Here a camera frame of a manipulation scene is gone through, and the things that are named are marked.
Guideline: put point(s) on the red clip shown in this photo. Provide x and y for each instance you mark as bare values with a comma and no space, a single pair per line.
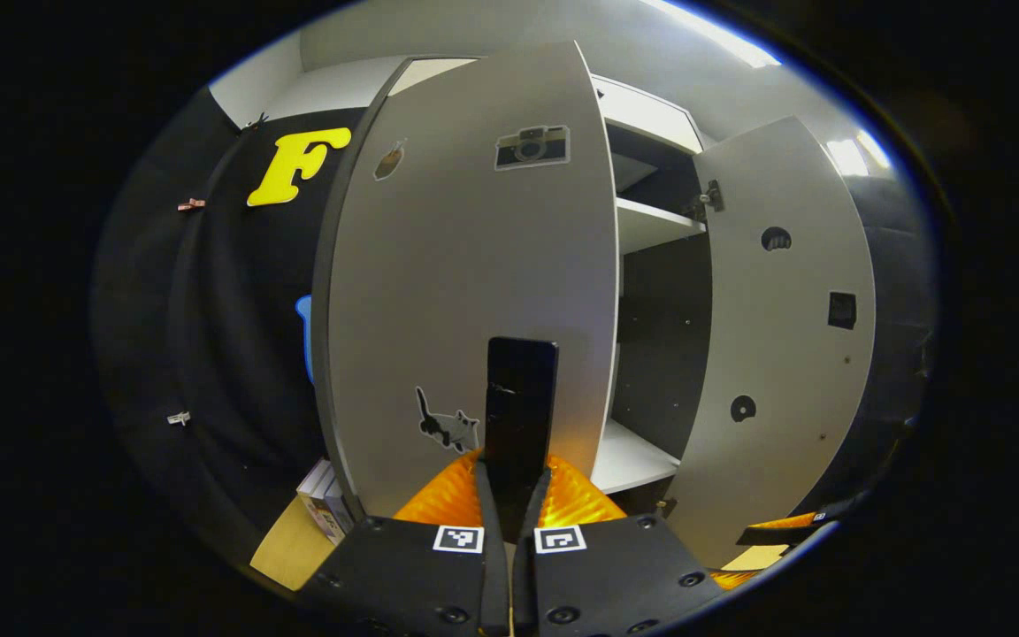
192,205

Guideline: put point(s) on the white clip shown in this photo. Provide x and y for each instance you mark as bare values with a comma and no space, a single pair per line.
179,418

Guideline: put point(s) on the small ceiling light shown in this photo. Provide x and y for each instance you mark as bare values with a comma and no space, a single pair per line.
854,155

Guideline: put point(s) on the small printed cardboard box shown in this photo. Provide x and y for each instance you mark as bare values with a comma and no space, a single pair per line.
325,504

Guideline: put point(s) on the grey double-door shoe cabinet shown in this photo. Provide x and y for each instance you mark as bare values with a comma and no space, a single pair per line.
660,336

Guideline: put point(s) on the white cabinet shelf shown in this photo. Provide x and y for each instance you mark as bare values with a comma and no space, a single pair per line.
629,460
651,226

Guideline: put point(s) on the black backdrop cloth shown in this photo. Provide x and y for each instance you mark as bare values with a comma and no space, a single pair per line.
235,336

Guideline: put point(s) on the black binder clip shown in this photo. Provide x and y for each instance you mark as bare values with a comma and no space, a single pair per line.
256,121

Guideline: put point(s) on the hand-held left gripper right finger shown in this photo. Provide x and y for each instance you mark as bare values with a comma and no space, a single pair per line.
525,579

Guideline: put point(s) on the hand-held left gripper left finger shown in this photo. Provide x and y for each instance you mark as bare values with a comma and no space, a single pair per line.
494,575

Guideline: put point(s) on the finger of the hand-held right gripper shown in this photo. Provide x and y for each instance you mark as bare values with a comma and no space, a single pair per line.
733,579
775,534

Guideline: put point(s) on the grey cabinet door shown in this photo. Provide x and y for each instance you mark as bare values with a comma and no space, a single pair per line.
456,265
784,460

